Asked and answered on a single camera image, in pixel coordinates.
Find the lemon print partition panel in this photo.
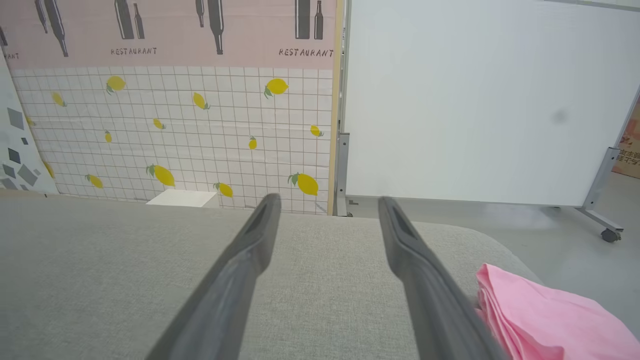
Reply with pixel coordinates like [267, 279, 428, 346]
[0, 0, 347, 217]

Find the white box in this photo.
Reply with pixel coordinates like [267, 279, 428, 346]
[146, 189, 220, 209]

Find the grey fabric sofa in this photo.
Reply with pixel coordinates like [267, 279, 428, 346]
[0, 192, 546, 360]

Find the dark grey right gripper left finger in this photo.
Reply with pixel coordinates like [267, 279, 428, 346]
[145, 193, 282, 360]

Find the pink garment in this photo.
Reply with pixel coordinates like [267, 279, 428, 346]
[474, 263, 640, 360]

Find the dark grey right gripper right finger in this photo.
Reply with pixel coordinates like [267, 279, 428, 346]
[377, 196, 508, 360]

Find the white panel with grey diamonds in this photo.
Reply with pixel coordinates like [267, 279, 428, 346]
[0, 50, 60, 196]

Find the whiteboard on wheeled stand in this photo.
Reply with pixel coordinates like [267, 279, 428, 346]
[334, 0, 640, 244]

